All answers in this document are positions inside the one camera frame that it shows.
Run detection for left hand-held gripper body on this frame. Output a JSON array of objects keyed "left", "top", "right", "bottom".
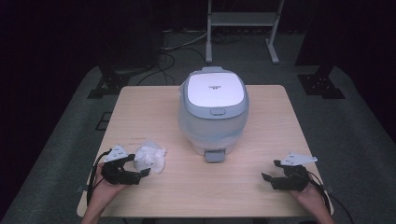
[{"left": 100, "top": 145, "right": 135, "bottom": 186}]

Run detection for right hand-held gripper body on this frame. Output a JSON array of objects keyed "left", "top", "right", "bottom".
[{"left": 272, "top": 151, "right": 318, "bottom": 192}]

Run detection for white tissue paper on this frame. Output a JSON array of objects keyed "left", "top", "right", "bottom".
[{"left": 133, "top": 140, "right": 168, "bottom": 175}]

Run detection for person's left hand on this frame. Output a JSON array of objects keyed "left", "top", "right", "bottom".
[{"left": 92, "top": 162, "right": 129, "bottom": 203}]

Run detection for person's right hand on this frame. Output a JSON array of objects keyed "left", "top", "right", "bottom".
[{"left": 290, "top": 181, "right": 329, "bottom": 212}]

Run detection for black stand base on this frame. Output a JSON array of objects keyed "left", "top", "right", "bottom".
[
  {"left": 296, "top": 65, "right": 347, "bottom": 100},
  {"left": 86, "top": 64, "right": 133, "bottom": 100}
]

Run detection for white metal stand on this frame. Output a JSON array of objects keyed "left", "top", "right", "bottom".
[{"left": 205, "top": 0, "right": 286, "bottom": 65}]

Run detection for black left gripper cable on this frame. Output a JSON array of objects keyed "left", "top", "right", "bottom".
[{"left": 86, "top": 148, "right": 112, "bottom": 207}]

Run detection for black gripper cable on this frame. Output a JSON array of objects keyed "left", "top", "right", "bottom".
[
  {"left": 86, "top": 148, "right": 112, "bottom": 207},
  {"left": 306, "top": 170, "right": 355, "bottom": 224}
]

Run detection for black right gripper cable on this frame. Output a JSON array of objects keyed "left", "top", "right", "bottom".
[{"left": 306, "top": 170, "right": 355, "bottom": 224}]

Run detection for floor cables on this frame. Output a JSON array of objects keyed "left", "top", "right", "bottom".
[{"left": 135, "top": 28, "right": 209, "bottom": 87}]

